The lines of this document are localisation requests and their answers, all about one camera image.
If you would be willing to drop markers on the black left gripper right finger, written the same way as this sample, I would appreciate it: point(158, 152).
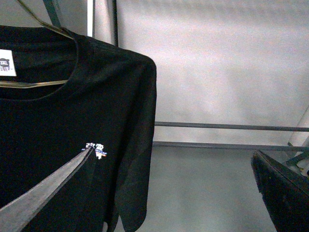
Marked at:
point(285, 193)

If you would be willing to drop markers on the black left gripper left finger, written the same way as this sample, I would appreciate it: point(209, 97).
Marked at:
point(54, 204)

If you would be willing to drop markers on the black t-shirt with logo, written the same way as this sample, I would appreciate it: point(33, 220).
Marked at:
point(107, 102)

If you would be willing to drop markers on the thin metal clothes hanger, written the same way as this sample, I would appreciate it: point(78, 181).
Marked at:
point(23, 85)

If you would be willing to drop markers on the white neck label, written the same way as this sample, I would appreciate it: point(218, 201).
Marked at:
point(7, 63)

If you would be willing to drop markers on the metal clothes rack frame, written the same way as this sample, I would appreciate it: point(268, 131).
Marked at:
point(225, 68)

